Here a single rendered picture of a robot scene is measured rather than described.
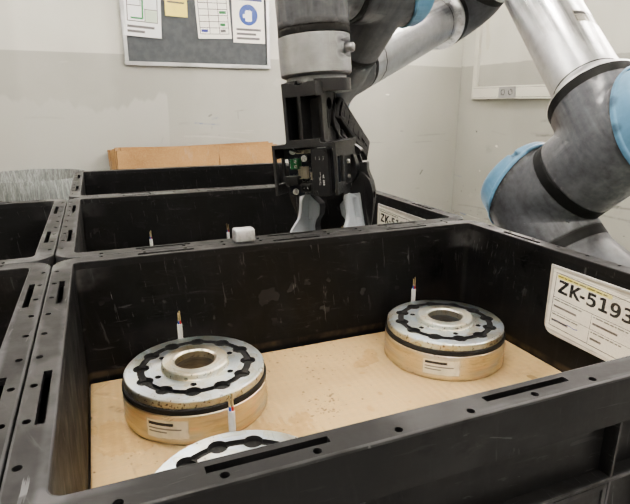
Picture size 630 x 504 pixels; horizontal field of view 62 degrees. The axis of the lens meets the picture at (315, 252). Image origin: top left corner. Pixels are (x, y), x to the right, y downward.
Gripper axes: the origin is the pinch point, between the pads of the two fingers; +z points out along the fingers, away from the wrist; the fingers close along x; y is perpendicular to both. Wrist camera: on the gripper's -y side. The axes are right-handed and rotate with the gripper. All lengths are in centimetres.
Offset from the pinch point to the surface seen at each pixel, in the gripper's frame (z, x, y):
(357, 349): 4.7, 6.9, 13.8
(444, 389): 5.5, 15.4, 17.8
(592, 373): -3.8, 24.5, 31.3
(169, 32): -74, -183, -219
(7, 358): -5.9, -1.1, 40.6
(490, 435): -3.0, 20.5, 36.4
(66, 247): -7.1, -14.7, 24.5
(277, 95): -36, -142, -271
